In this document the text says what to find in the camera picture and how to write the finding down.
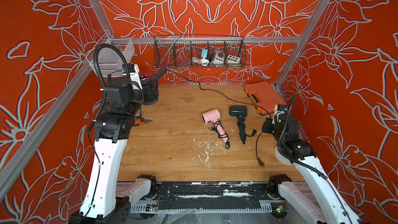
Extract white coiled cable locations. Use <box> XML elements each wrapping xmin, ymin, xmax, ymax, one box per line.
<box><xmin>191</xmin><ymin>56</ymin><xmax>209</xmax><ymax>66</ymax></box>

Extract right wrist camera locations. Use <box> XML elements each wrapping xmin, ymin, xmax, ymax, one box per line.
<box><xmin>272</xmin><ymin>104</ymin><xmax>288</xmax><ymax>124</ymax></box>

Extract orange tool case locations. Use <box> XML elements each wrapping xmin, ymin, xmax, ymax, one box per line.
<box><xmin>245</xmin><ymin>81</ymin><xmax>286</xmax><ymax>116</ymax></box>

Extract pink dryer black cord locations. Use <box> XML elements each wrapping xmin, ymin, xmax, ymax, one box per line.
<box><xmin>210</xmin><ymin>122</ymin><xmax>231</xmax><ymax>149</ymax></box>

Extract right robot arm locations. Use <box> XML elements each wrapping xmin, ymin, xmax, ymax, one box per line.
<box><xmin>262</xmin><ymin>102</ymin><xmax>362</xmax><ymax>224</ymax></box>

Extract black hair dryer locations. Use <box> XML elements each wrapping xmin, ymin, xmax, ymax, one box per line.
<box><xmin>140</xmin><ymin>68</ymin><xmax>167</xmax><ymax>83</ymax></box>

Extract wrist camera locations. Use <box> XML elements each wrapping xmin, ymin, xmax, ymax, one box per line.
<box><xmin>122</xmin><ymin>63</ymin><xmax>143</xmax><ymax>90</ymax></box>
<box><xmin>272</xmin><ymin>104</ymin><xmax>288</xmax><ymax>124</ymax></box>

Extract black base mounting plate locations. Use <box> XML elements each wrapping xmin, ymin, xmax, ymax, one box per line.
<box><xmin>136</xmin><ymin>181</ymin><xmax>287</xmax><ymax>213</ymax></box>

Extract white power adapter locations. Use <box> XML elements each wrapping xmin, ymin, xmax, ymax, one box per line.
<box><xmin>210</xmin><ymin>49</ymin><xmax>225</xmax><ymax>65</ymax></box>

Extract pink hair dryer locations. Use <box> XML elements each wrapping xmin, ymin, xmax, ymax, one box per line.
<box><xmin>202</xmin><ymin>108</ymin><xmax>231</xmax><ymax>149</ymax></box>

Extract black wire wall basket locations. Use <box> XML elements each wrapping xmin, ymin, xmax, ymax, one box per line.
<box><xmin>153</xmin><ymin>34</ymin><xmax>247</xmax><ymax>69</ymax></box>

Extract dark green hair dryer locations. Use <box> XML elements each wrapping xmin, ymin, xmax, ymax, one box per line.
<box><xmin>229</xmin><ymin>105</ymin><xmax>248</xmax><ymax>145</ymax></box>

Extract orange handled pliers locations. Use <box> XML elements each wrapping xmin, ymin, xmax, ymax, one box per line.
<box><xmin>133</xmin><ymin>116</ymin><xmax>152</xmax><ymax>126</ymax></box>

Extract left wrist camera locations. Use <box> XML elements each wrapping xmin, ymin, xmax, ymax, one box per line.
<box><xmin>122</xmin><ymin>63</ymin><xmax>143</xmax><ymax>90</ymax></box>

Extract blue small box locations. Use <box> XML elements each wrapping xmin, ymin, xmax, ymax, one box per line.
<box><xmin>201</xmin><ymin>49</ymin><xmax>208</xmax><ymax>59</ymax></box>

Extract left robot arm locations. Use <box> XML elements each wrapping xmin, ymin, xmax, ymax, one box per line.
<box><xmin>68</xmin><ymin>44</ymin><xmax>166</xmax><ymax>224</ymax></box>

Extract white socket cube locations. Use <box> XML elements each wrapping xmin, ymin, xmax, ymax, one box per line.
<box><xmin>227</xmin><ymin>55</ymin><xmax>241</xmax><ymax>67</ymax></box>

